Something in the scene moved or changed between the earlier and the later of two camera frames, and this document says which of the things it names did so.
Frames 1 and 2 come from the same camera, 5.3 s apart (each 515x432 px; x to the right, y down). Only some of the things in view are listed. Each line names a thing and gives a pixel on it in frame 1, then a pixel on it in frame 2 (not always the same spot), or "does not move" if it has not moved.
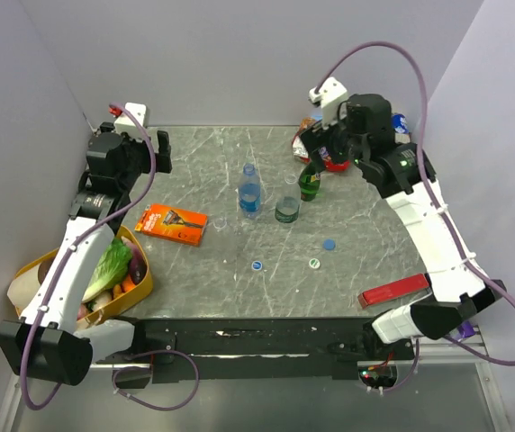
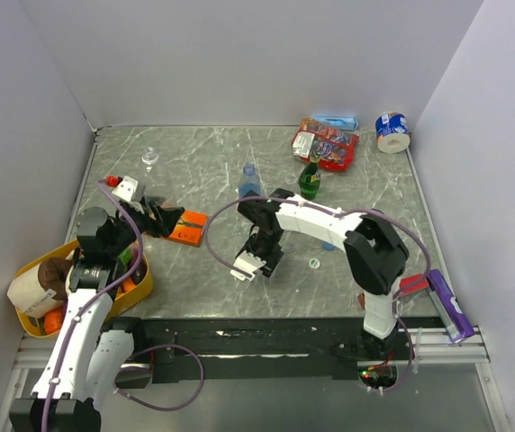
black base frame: [253, 348] does not move
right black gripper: [316, 138] → [272, 261]
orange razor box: [173, 223] does not move
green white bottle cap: [314, 263] does not move
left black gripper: [162, 161] → [165, 218]
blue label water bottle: [249, 193] does not move
